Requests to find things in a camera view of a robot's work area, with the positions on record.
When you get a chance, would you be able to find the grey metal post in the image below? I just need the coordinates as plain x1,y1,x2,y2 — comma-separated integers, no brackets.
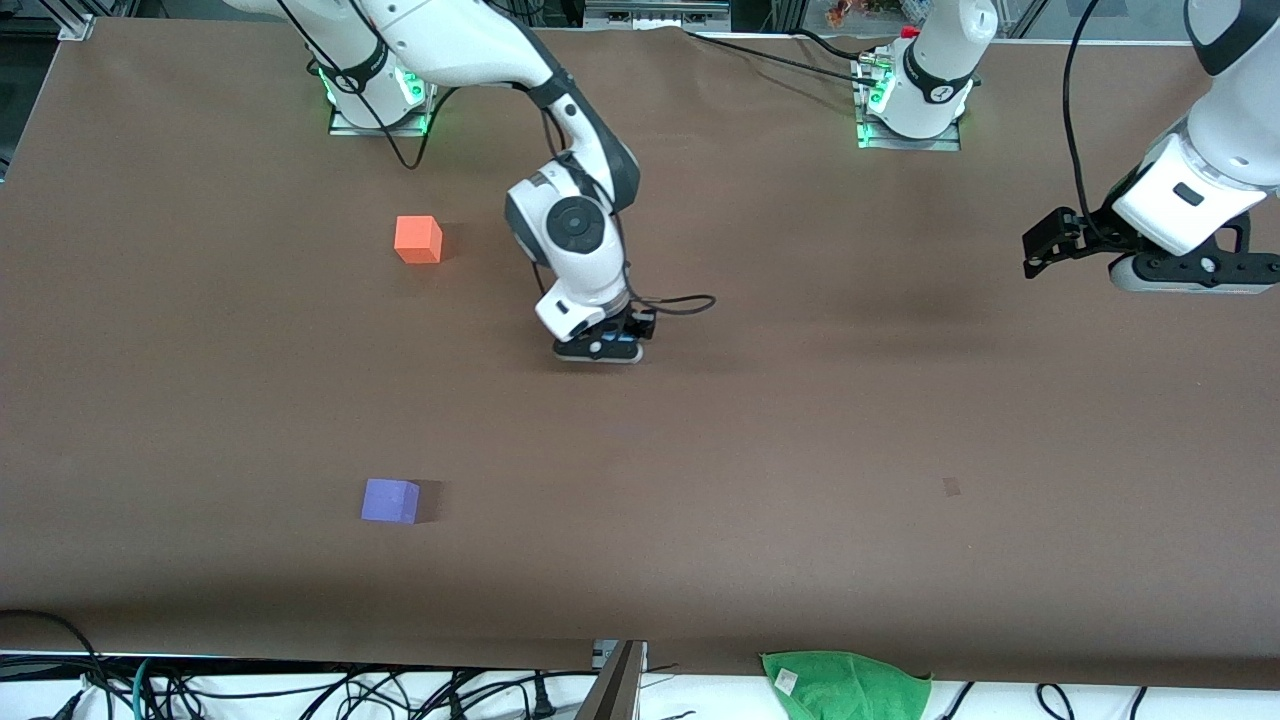
574,640,648,720

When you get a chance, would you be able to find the orange foam block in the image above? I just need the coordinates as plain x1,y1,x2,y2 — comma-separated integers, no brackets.
394,215,444,265

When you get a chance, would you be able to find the purple foam block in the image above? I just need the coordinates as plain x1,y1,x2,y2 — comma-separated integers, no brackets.
360,478,422,526

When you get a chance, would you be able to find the grey power strip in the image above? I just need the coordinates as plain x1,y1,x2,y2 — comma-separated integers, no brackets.
584,0,733,31

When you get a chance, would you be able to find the black table cable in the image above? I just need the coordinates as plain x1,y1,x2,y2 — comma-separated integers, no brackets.
686,28,886,81

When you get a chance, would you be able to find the black looped floor cable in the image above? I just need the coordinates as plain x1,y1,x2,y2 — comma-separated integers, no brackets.
0,608,113,720

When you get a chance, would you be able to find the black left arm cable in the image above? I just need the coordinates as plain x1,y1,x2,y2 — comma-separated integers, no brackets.
1061,0,1113,217

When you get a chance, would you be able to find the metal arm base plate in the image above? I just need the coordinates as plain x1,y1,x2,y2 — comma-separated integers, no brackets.
853,55,964,152
327,60,435,137

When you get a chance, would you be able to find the green cloth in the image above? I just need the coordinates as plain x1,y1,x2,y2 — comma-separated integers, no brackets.
760,650,934,720

